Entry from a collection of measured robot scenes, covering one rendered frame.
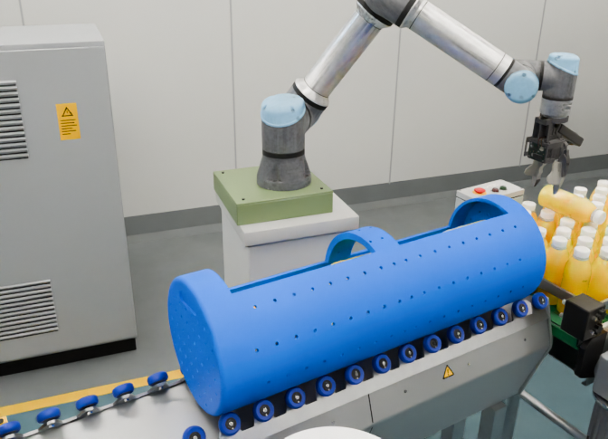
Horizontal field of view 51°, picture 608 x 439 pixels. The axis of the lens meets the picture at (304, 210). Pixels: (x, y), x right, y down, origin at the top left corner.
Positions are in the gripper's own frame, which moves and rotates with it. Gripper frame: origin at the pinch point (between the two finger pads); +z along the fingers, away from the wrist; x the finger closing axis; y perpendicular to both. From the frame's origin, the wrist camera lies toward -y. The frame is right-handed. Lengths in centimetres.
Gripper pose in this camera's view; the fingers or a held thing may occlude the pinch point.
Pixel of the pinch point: (546, 185)
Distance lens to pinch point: 186.2
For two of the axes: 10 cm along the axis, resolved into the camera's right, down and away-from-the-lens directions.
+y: -8.5, 2.0, -4.8
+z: -0.1, 9.1, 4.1
